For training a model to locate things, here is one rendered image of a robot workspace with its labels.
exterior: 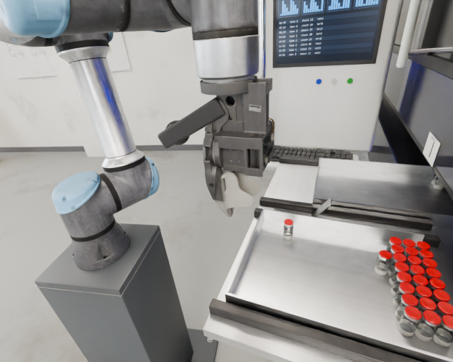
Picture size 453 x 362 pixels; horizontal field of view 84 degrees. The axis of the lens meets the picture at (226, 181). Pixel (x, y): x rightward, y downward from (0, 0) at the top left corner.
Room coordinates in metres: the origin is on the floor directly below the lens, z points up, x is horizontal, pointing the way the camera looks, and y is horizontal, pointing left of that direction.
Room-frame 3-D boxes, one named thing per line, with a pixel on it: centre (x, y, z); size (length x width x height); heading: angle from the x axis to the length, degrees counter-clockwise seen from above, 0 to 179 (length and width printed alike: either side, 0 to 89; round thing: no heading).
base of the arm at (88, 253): (0.56, 0.38, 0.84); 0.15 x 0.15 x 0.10
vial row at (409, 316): (0.29, -0.29, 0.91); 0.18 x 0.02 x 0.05; 155
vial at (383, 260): (0.33, -0.28, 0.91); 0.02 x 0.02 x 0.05
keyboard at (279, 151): (1.03, -0.36, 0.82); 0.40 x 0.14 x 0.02; 64
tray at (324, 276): (0.33, -0.19, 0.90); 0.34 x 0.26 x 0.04; 66
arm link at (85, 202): (0.57, 0.37, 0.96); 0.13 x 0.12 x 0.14; 133
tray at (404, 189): (0.60, -0.43, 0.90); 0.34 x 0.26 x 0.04; 66
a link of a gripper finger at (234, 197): (0.32, -0.01, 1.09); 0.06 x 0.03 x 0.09; 66
